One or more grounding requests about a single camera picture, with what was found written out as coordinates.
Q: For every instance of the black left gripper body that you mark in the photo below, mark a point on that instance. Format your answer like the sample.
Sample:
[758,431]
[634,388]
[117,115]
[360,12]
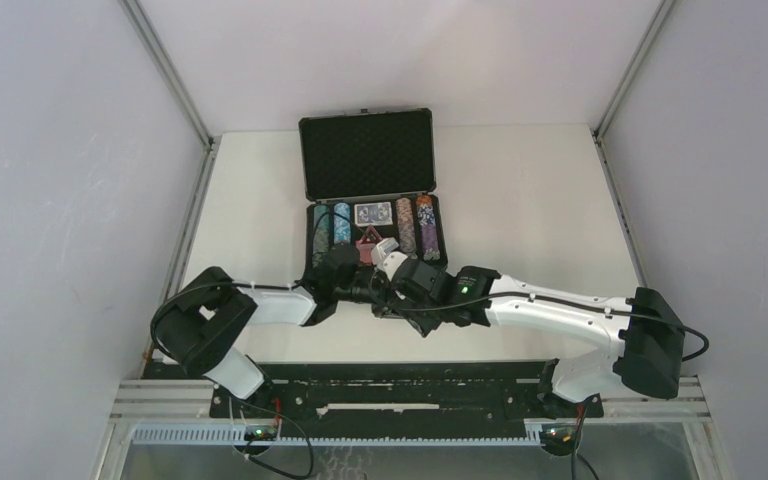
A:
[355,291]

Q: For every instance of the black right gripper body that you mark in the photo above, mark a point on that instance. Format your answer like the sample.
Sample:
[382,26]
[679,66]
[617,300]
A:
[424,317]

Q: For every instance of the red playing card deck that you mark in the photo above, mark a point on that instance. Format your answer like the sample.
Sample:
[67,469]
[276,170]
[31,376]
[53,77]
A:
[365,248]

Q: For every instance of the red triangular dealer button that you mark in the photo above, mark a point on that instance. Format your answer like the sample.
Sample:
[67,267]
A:
[369,236]

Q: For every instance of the blue playing card deck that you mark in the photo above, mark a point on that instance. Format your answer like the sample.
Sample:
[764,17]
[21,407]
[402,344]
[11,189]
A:
[373,214]

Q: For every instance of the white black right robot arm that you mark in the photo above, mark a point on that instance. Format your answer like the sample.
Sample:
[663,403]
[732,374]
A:
[637,342]

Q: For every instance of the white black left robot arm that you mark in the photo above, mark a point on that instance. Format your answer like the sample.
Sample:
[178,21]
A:
[199,326]

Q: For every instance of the green poker chip row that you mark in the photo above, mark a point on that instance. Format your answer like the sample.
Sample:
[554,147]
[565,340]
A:
[321,234]

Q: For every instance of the light blue red chip row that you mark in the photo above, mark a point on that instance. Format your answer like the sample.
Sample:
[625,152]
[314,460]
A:
[342,226]

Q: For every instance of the blue purple poker chip row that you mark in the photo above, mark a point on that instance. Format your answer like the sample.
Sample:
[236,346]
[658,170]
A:
[428,228]

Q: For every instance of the black poker chip case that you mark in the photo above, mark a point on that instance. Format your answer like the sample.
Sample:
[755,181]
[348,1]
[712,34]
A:
[370,157]

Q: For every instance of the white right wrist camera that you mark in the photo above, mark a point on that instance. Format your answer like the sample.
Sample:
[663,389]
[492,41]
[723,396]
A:
[387,255]

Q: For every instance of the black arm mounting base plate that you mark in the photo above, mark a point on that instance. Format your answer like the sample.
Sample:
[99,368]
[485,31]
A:
[488,397]

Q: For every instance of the aluminium frame rail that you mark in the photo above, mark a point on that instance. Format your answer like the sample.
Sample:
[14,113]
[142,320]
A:
[184,400]

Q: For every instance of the white slotted cable duct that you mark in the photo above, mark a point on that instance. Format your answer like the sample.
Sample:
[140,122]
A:
[218,435]

